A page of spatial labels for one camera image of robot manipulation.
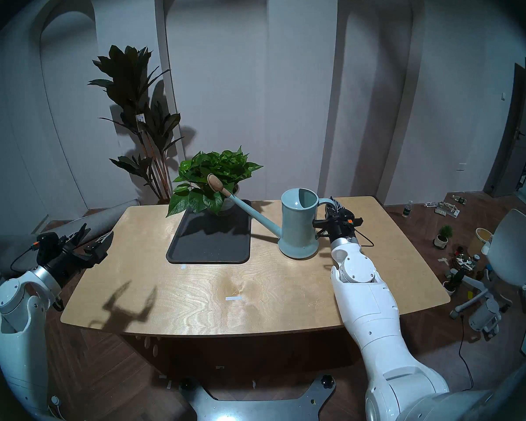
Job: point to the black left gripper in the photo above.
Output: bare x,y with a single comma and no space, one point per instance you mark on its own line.
70,263

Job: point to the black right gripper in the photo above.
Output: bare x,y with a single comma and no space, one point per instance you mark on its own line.
339,226

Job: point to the light blue watering can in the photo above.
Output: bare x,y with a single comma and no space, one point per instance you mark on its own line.
300,222

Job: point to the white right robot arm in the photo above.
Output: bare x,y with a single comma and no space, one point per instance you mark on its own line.
368,301

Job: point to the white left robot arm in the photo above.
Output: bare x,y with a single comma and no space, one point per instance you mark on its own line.
19,350

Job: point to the small potted floor plant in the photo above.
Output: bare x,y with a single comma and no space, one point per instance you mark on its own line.
442,238

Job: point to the tall dark leafy floor plant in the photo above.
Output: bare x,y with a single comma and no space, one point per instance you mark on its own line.
127,73

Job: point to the clear plastic bottle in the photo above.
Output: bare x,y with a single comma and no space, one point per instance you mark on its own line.
406,210

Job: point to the light wooden table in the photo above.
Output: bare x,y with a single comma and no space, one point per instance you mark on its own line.
289,293

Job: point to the black rectangular tray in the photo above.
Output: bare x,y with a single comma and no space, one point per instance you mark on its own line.
210,249

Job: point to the green pothos in white pot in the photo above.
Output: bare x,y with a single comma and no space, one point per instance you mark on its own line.
201,172

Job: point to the round tray with small items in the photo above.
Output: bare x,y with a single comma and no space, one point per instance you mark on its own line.
465,262

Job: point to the pale yellow bucket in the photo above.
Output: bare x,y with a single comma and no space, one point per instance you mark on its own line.
480,241

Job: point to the dark grey door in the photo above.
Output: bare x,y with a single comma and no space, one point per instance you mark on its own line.
508,152

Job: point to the white office chair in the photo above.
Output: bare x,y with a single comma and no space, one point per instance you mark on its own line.
515,249

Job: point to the white cylindrical floor device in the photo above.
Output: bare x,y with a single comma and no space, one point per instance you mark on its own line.
484,317

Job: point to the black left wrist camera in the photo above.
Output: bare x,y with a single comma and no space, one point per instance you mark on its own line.
47,242

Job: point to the grey metal robot base plate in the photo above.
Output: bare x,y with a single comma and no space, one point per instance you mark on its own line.
254,409

